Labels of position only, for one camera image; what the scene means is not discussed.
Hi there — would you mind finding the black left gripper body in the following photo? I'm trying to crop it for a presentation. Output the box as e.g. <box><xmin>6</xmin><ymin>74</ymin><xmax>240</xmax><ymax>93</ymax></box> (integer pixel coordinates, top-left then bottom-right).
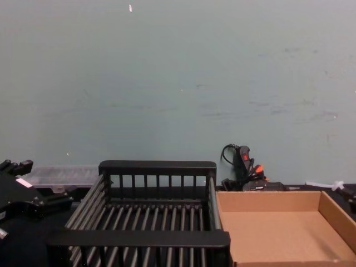
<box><xmin>0</xmin><ymin>172</ymin><xmax>47</xmax><ymax>224</ymax></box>

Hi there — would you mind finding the clear plastic case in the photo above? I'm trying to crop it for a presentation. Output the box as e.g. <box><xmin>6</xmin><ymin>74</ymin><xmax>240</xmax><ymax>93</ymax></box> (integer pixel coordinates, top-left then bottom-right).
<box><xmin>21</xmin><ymin>164</ymin><xmax>101</xmax><ymax>193</ymax></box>

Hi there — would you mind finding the shallow brown cardboard tray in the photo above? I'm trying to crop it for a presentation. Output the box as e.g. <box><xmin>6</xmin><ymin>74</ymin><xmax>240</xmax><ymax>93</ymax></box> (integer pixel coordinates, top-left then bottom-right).
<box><xmin>216</xmin><ymin>190</ymin><xmax>356</xmax><ymax>265</ymax></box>

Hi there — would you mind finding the black rack with steel bars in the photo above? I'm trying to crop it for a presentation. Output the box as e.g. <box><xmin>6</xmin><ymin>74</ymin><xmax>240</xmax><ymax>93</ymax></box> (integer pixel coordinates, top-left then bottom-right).
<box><xmin>46</xmin><ymin>160</ymin><xmax>231</xmax><ymax>267</ymax></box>

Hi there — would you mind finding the black corded tool red switch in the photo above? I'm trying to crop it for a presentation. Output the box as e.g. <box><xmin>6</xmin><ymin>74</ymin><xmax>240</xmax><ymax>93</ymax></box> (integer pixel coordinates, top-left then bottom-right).
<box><xmin>221</xmin><ymin>144</ymin><xmax>290</xmax><ymax>192</ymax></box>

